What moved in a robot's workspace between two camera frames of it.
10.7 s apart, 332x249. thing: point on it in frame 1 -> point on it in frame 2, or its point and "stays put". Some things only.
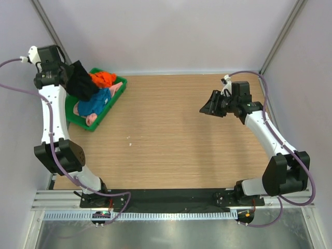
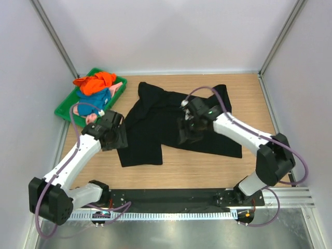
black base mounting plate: x=169 y=198 stays put
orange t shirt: x=103 y=79 stays put
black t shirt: x=80 y=84 -> x=152 y=127
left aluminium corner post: x=50 y=29 stays put
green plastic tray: x=80 y=121 stays put
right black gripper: x=212 y=106 -> x=183 y=123
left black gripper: x=68 y=69 -> x=122 y=141
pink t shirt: x=91 y=119 stays put
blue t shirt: x=96 y=103 stays put
